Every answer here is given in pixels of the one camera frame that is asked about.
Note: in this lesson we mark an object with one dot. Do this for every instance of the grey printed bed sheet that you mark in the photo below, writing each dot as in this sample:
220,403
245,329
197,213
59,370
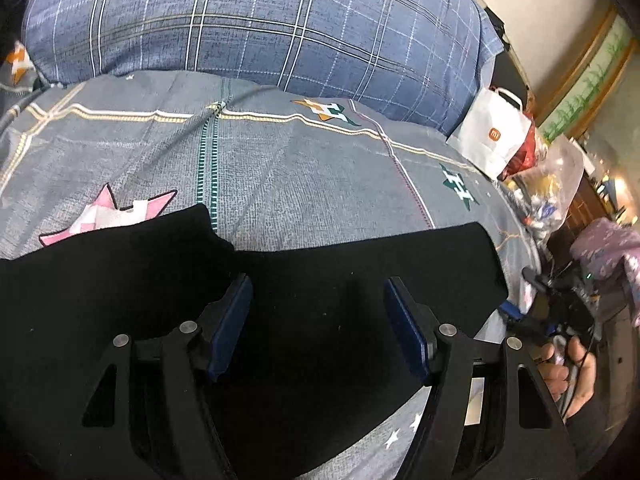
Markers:
300,180

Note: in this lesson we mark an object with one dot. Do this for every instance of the white paper bag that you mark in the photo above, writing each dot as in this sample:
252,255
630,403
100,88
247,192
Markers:
487,135

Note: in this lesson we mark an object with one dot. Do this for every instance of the red plastic bag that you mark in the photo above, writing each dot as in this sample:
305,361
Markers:
527,152

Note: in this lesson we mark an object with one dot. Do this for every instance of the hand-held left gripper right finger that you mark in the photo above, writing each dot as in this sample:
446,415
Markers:
407,325

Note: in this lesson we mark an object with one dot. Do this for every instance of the person's right hand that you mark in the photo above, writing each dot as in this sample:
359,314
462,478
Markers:
582,380

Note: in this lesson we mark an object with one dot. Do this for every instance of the wooden framed picture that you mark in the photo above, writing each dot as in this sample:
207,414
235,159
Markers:
595,80

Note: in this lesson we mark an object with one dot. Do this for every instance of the blue plaid pillow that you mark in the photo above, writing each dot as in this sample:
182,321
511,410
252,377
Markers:
275,25

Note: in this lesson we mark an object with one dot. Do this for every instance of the black pants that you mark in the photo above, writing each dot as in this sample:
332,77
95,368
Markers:
310,320

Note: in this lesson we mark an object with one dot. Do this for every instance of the black bag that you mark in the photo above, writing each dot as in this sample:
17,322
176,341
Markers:
507,72

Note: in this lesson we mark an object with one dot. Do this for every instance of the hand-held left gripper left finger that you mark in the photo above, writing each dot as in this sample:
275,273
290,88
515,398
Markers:
230,325

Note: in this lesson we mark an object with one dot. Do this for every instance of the purple floral cloth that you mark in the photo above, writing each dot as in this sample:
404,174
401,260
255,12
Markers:
610,250

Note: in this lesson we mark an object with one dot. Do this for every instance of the person's right forearm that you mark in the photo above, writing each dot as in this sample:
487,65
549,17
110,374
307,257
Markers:
590,440

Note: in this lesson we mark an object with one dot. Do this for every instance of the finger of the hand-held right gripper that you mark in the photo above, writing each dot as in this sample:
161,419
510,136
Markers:
511,311

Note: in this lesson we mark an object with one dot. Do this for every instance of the clear plastic bag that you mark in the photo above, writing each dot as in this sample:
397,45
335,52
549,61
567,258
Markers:
560,170

